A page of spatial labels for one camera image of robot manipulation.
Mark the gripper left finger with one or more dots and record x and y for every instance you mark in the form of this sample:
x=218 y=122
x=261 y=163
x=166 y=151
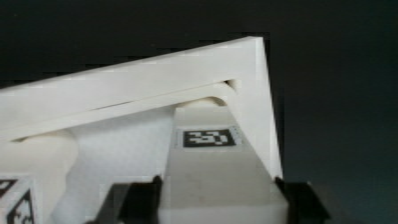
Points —
x=131 y=204

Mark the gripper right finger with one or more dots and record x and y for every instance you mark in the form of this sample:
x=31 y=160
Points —
x=310 y=211

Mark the white desk leg front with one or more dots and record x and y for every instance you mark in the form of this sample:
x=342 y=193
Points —
x=220 y=190

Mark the white desk leg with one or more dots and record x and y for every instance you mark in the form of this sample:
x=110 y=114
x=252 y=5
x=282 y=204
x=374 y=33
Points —
x=220 y=190
x=37 y=162

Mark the white desk tabletop tray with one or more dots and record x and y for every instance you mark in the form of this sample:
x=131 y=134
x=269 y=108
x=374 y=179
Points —
x=111 y=140

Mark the white right fence bar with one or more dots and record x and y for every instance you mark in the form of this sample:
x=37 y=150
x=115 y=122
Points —
x=255 y=103

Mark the white fence bar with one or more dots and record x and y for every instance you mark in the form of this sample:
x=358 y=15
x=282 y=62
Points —
x=255 y=103
x=99 y=88

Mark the white front fence bar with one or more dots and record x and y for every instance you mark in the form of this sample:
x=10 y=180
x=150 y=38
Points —
x=99 y=88

